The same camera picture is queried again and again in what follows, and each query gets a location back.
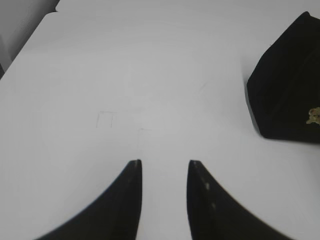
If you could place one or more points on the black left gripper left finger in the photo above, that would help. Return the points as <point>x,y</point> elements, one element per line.
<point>114,215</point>

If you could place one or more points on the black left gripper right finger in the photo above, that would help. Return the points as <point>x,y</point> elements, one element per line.
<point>213,214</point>

